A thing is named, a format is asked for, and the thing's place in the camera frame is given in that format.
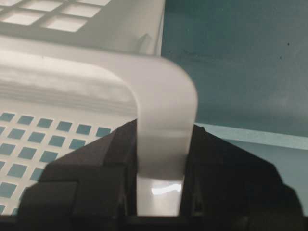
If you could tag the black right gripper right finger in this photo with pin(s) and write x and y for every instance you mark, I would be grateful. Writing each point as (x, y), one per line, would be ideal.
(231, 189)

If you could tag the white plastic lattice basket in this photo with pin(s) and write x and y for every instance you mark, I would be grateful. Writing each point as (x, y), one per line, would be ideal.
(71, 72)

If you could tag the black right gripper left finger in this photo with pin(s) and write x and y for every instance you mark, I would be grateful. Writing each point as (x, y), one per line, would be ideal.
(89, 189)

